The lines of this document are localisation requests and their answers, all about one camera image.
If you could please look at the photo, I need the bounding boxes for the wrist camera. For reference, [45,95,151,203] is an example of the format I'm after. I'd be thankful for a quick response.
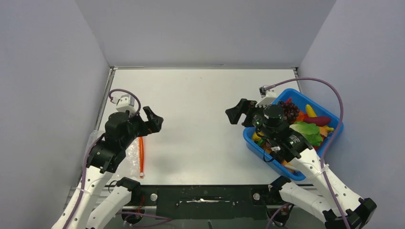
[255,85,278,108]
[116,95,136,114]

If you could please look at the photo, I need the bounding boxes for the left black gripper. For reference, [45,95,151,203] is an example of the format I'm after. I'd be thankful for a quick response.
[121,106,163,148]

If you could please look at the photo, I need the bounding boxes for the yellow banana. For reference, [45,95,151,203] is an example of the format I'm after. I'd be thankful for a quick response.
[305,104,317,118]

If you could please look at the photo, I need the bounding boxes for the purple sweet potato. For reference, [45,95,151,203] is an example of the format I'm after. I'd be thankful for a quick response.
[303,116,331,126]

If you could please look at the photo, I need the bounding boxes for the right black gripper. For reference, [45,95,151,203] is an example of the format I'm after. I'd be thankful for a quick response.
[225,99,275,141]

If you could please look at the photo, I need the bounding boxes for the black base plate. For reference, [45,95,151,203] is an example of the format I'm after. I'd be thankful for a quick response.
[124,185,284,220]

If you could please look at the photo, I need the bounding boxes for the clear zip bag orange zipper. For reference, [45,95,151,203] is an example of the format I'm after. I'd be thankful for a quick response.
[123,137,145,179]

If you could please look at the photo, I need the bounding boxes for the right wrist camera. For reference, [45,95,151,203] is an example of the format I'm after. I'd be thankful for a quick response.
[255,85,278,108]

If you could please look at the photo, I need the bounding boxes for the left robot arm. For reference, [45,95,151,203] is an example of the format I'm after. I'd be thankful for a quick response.
[52,106,164,229]

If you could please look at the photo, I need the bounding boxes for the purple grapes bunch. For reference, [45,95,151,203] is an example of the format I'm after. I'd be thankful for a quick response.
[278,101,300,124]

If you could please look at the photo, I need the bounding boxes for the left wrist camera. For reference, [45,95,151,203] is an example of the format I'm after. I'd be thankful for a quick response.
[116,95,136,114]

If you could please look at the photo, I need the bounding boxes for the green lettuce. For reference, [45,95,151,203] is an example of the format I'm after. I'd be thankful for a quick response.
[289,121,323,147]

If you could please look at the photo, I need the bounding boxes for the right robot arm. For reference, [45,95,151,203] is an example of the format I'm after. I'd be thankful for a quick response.
[225,99,377,229]

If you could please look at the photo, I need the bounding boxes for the blue plastic bin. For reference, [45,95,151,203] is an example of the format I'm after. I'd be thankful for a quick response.
[243,88,344,182]

